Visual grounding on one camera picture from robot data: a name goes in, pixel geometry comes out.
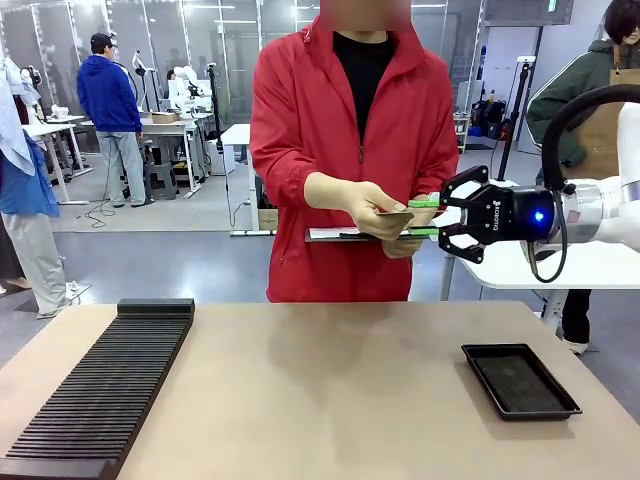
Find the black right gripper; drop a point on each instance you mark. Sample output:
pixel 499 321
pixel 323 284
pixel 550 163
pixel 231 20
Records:
pixel 505 214

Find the green PCB board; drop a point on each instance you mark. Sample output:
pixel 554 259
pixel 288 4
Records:
pixel 406 221

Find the grey clipboard with paper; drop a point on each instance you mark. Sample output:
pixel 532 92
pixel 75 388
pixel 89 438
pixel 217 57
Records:
pixel 340 235

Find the right forearm in red sleeve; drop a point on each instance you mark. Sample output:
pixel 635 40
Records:
pixel 300 170

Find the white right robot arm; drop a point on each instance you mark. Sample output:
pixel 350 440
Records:
pixel 612 210

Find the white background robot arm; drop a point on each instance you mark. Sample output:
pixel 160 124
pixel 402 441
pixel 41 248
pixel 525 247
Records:
pixel 187 87

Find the left forearm in red sleeve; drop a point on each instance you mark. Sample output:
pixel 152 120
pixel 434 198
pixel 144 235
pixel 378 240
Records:
pixel 442 165

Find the black slotted PCB rack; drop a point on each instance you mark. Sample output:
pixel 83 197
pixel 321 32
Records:
pixel 110 380

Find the person's left hand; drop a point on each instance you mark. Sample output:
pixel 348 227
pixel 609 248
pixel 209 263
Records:
pixel 405 248

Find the person's right hand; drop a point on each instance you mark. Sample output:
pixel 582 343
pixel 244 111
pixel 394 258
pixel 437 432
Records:
pixel 372 202

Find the wooden shoe shelf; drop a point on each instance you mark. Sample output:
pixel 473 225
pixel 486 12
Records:
pixel 462 132

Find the black bags pile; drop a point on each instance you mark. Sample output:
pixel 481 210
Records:
pixel 489 119

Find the black pole with white top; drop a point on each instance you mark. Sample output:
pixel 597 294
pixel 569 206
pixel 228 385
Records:
pixel 515 115

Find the large white table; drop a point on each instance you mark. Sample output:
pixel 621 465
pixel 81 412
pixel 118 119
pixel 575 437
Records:
pixel 575 272

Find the person in brown apron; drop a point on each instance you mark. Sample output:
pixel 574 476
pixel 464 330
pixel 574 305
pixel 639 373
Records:
pixel 575 100

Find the person in red jacket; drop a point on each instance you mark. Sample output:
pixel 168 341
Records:
pixel 320 125

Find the black plastic tray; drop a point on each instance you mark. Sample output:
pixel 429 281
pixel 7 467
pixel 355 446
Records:
pixel 520 382

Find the white background desk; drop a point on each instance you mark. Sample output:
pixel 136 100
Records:
pixel 170 145

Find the grey step stool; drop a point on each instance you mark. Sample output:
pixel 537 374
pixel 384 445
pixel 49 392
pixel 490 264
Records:
pixel 159 181

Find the flat cardboard box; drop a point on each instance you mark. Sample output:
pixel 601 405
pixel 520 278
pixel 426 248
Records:
pixel 165 118

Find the man in blue hoodie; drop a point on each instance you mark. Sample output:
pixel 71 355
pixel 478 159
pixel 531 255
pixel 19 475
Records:
pixel 110 110

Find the small white side desk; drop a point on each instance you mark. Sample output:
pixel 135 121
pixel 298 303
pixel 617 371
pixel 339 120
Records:
pixel 55 150

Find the person in light blue shirt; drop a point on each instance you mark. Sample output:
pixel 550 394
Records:
pixel 25 200

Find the dark wall monitor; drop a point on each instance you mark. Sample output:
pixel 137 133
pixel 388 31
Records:
pixel 529 11

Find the black camera tripod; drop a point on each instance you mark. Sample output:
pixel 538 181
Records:
pixel 216 110

